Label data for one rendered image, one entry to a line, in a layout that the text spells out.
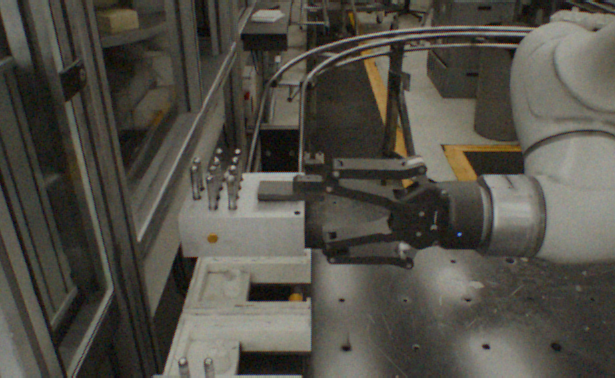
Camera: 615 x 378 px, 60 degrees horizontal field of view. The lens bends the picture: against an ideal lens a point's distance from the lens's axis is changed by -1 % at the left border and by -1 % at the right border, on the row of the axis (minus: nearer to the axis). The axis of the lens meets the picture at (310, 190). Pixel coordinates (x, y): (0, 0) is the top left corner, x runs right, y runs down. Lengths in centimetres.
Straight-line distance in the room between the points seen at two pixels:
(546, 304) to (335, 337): 36
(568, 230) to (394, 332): 37
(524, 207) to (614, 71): 16
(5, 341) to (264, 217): 24
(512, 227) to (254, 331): 29
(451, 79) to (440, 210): 333
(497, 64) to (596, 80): 254
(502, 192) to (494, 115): 268
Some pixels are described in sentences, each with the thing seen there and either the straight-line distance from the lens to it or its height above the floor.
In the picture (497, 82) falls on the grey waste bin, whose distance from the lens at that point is 319.
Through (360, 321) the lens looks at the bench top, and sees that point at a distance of 88.
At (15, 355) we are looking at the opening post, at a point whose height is 100.
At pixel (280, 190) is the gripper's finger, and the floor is 101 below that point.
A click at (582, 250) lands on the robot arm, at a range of 61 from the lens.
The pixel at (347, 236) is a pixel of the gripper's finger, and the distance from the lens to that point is 59.
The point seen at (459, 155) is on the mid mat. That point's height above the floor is 1.
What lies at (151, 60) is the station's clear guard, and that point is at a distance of 83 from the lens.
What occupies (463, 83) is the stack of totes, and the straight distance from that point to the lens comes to 392.
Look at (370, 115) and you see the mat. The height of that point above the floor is 1.
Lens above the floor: 128
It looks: 29 degrees down
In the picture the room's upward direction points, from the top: straight up
